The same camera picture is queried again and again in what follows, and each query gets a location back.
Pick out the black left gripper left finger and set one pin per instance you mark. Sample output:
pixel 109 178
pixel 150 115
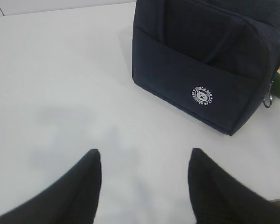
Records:
pixel 72 199

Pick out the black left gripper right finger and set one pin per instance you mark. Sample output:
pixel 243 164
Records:
pixel 218 198

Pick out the navy blue lunch bag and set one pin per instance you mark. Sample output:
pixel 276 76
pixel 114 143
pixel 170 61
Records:
pixel 213 59

